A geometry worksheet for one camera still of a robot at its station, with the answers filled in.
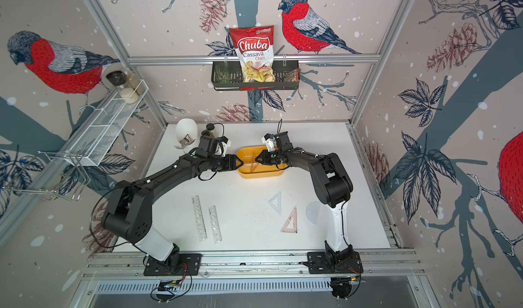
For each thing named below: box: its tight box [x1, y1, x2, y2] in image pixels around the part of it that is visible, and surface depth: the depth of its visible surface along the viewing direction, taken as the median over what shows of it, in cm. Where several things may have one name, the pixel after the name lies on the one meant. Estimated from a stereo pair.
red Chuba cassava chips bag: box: [228, 25, 276, 83], surface depth 84 cm
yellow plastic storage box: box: [236, 145, 287, 180], surface depth 100 cm
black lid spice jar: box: [105, 70, 128, 86], surface depth 80 cm
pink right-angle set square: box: [279, 205, 298, 234], surface depth 85 cm
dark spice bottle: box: [202, 122, 215, 138], surface depth 109 cm
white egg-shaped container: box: [175, 117, 199, 143], surface depth 103 cm
